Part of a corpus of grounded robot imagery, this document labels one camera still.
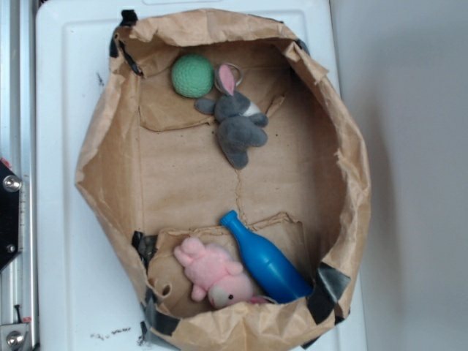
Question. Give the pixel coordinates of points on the brown paper bag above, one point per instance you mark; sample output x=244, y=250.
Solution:
x=153, y=172

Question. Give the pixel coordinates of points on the white plastic tray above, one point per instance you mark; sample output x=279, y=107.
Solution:
x=86, y=300

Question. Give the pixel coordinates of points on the blue plastic bottle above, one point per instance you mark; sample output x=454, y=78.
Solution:
x=266, y=263

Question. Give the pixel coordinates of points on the grey plush bunny keychain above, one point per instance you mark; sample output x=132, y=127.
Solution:
x=241, y=122

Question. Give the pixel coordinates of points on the aluminium frame rail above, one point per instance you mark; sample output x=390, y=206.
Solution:
x=19, y=281

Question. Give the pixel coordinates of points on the pink plush pig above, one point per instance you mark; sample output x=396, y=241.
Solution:
x=215, y=275

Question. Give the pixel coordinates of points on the green crocheted ball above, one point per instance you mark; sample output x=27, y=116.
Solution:
x=192, y=76

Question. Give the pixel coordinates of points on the black mounting plate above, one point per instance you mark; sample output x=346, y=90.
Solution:
x=10, y=214

